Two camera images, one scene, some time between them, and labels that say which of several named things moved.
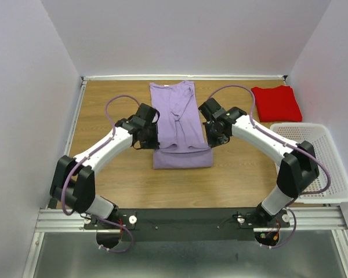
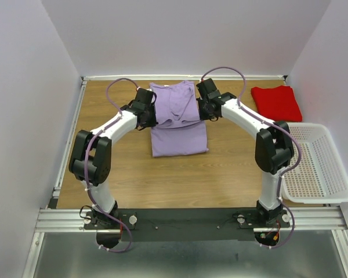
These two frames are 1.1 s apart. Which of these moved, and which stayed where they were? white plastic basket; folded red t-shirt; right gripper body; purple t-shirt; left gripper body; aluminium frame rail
Moved: purple t-shirt; left gripper body; right gripper body
Stayed: white plastic basket; aluminium frame rail; folded red t-shirt
